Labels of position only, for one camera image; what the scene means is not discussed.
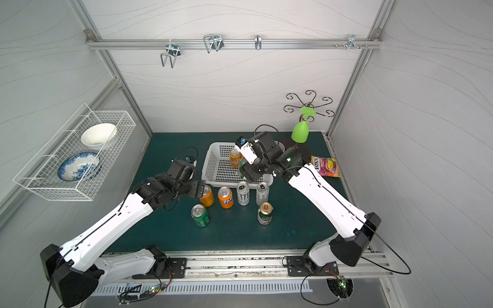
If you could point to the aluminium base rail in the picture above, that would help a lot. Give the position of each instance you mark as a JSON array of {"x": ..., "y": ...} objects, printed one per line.
[{"x": 242, "y": 265}]

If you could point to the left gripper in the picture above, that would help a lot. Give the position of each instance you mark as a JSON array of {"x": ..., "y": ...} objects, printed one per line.
[{"x": 196, "y": 188}]

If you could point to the white bowl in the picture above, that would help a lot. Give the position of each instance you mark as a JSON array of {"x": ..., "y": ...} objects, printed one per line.
[{"x": 100, "y": 136}]

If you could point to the orange soda can back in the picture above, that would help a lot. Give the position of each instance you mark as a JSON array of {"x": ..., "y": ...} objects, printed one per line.
[{"x": 235, "y": 157}]

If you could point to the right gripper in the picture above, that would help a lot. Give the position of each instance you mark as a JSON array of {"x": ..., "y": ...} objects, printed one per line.
[{"x": 250, "y": 169}]

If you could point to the Fox's candy bag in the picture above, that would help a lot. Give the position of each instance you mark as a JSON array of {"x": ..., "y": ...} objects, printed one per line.
[{"x": 326, "y": 167}]

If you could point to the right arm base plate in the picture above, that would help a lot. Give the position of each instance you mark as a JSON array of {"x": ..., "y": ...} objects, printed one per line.
[{"x": 299, "y": 266}]

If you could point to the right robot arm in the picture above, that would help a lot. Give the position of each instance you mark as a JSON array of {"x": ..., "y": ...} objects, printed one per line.
[{"x": 354, "y": 228}]

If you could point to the metal hook middle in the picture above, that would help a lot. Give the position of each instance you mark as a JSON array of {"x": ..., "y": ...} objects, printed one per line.
[{"x": 213, "y": 42}]

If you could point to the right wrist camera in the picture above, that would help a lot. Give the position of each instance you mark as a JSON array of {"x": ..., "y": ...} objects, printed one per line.
[{"x": 256, "y": 147}]

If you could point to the orange soda can yellow band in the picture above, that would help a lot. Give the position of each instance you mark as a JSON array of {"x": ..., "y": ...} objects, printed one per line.
[{"x": 207, "y": 198}]

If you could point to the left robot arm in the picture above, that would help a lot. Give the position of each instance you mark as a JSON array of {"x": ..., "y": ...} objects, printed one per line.
[{"x": 77, "y": 268}]

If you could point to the white Monster can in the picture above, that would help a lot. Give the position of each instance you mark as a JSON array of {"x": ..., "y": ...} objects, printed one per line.
[
  {"x": 262, "y": 193},
  {"x": 243, "y": 193}
]

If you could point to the white perforated plastic basket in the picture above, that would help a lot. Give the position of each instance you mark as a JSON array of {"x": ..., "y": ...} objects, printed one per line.
[{"x": 218, "y": 172}]

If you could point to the green gold-top can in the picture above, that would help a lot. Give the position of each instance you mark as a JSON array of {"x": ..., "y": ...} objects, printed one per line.
[{"x": 265, "y": 213}]

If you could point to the blue patterned plate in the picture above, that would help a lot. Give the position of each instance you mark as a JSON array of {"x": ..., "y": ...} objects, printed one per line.
[{"x": 79, "y": 166}]

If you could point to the green lamp with dark base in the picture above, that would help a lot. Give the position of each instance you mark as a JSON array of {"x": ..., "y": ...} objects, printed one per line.
[{"x": 300, "y": 134}]

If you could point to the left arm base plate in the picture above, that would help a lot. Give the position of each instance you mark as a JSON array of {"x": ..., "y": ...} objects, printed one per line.
[{"x": 172, "y": 267}]

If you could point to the green Sprite can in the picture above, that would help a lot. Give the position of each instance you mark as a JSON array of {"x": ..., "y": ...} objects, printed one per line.
[
  {"x": 200, "y": 215},
  {"x": 241, "y": 169}
]

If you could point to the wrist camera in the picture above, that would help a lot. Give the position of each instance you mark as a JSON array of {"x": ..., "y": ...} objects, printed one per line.
[
  {"x": 182, "y": 170},
  {"x": 256, "y": 147}
]

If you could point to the double metal hook left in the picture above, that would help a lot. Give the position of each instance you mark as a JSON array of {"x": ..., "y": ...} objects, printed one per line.
[{"x": 172, "y": 51}]

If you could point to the black scroll wall hook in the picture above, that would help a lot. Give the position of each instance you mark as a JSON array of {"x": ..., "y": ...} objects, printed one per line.
[{"x": 320, "y": 109}]

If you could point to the metal rail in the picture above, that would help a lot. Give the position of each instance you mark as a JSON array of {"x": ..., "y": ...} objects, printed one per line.
[{"x": 229, "y": 44}]

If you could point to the white wire wall basket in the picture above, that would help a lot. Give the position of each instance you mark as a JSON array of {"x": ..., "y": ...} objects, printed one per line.
[{"x": 39, "y": 175}]

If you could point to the orange Fanta can front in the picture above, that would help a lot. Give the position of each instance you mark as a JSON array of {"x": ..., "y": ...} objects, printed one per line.
[{"x": 225, "y": 197}]

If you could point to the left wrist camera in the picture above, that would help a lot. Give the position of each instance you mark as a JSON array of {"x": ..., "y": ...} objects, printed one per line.
[{"x": 182, "y": 170}]

